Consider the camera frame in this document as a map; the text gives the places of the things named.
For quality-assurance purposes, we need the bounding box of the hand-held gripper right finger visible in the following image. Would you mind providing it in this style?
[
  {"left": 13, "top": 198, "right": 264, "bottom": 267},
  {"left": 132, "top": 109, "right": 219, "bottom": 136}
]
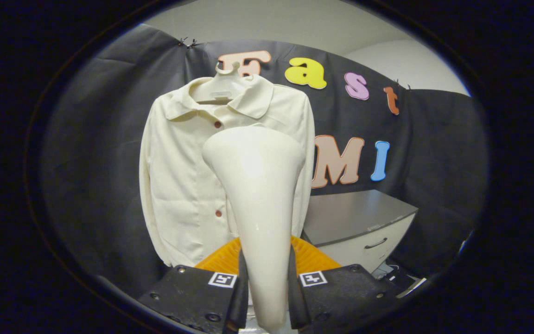
[{"left": 287, "top": 234, "right": 400, "bottom": 334}]

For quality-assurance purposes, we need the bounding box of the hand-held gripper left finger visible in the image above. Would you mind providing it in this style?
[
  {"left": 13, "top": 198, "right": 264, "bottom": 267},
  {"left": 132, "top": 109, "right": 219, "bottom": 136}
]
[{"left": 136, "top": 237, "right": 249, "bottom": 334}]

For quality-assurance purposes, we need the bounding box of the cream button-up shirt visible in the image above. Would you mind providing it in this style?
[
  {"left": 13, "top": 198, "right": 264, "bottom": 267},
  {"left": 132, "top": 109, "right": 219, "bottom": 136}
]
[{"left": 139, "top": 74, "right": 316, "bottom": 267}]

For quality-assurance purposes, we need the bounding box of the white garment steamer head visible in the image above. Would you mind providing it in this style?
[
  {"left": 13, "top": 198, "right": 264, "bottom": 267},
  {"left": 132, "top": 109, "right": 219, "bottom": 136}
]
[{"left": 201, "top": 126, "right": 306, "bottom": 332}]

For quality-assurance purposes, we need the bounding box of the cream plastic clothes hanger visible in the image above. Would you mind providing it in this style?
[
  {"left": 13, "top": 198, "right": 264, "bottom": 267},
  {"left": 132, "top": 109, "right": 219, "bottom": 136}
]
[{"left": 192, "top": 61, "right": 254, "bottom": 103}]

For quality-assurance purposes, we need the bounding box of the white cabinet with grey top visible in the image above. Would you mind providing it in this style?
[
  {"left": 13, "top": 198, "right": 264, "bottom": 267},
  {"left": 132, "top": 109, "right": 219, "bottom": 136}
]
[{"left": 302, "top": 189, "right": 420, "bottom": 273}]

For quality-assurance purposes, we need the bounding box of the black backdrop cloth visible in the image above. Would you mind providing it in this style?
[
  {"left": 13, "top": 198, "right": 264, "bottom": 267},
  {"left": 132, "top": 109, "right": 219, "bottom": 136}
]
[{"left": 40, "top": 23, "right": 489, "bottom": 297}]

